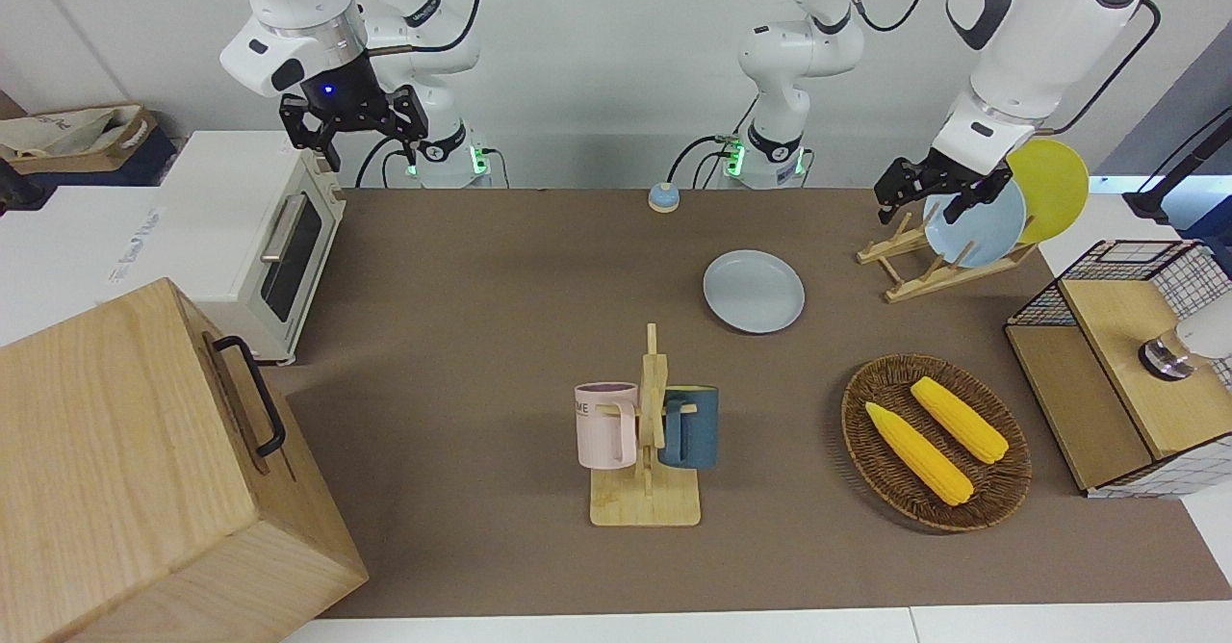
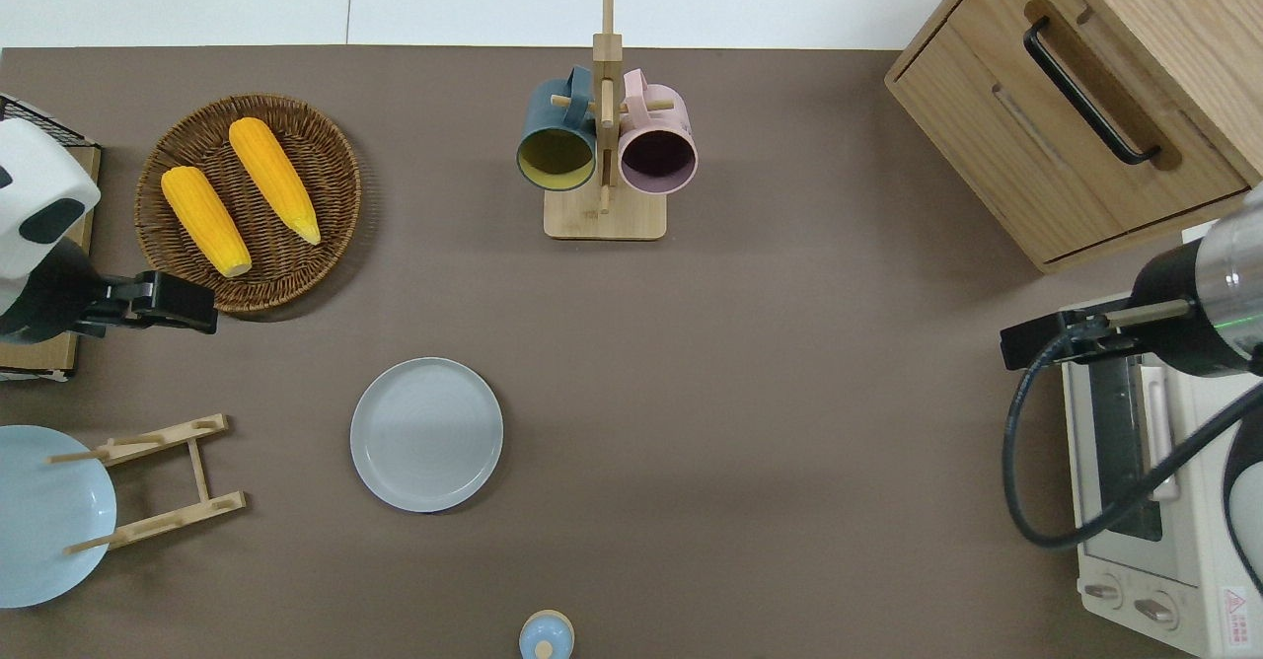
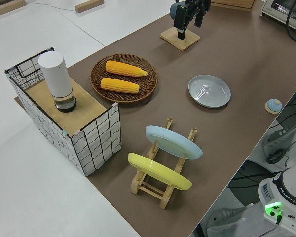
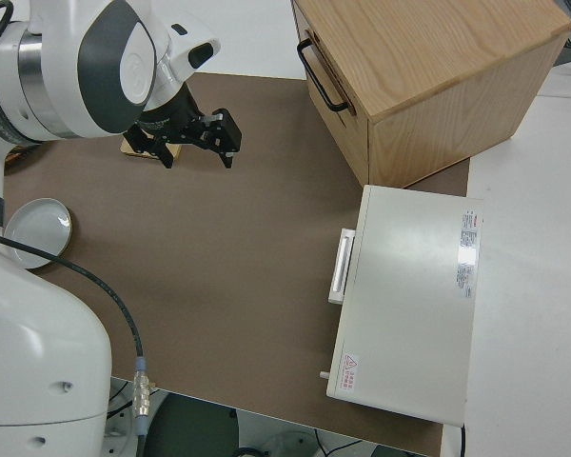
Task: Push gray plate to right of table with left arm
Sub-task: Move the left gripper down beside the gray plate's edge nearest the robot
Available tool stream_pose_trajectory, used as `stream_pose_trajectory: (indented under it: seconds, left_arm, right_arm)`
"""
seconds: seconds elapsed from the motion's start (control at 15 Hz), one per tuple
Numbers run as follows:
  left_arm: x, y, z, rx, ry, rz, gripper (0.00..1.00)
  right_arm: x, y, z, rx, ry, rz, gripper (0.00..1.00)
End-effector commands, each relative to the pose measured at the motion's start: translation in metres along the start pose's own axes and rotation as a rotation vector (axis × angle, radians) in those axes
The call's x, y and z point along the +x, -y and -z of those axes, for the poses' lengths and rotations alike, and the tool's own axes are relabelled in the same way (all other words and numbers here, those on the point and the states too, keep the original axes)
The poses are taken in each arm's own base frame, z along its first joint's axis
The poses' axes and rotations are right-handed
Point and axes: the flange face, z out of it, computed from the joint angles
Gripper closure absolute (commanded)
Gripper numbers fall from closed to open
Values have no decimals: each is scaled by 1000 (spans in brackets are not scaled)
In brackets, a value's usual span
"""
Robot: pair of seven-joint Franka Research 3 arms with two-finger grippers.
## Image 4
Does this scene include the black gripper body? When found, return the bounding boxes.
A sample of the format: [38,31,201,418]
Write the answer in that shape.
[140,88,207,144]

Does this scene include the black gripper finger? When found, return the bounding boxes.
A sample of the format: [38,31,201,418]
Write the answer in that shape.
[189,108,244,170]
[126,123,177,170]

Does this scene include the wooden mug rack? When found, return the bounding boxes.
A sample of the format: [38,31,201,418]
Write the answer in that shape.
[120,135,182,166]

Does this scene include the brown table mat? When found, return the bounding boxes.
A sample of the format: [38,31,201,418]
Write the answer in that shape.
[2,70,472,457]

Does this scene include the brown wicker basket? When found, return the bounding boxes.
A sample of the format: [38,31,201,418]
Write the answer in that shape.
[4,145,44,166]

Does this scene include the light wooden box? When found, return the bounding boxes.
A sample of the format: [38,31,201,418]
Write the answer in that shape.
[290,0,571,188]

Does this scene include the white toaster oven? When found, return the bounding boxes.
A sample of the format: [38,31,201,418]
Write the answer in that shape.
[324,184,485,427]

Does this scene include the black box handle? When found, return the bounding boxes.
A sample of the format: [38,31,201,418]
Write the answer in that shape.
[296,38,351,113]

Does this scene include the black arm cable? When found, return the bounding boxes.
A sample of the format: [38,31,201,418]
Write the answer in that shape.
[0,229,152,457]

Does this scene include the dark gray round base plate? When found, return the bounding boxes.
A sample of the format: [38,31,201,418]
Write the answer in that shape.
[150,393,242,457]

